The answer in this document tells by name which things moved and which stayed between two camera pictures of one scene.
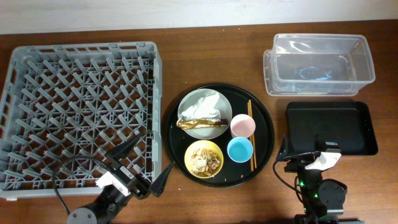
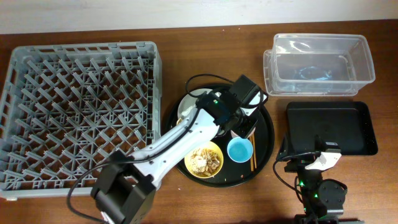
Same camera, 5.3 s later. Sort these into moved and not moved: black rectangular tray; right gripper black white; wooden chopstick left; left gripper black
Moved: left gripper black
Not moved: black rectangular tray; right gripper black white; wooden chopstick left
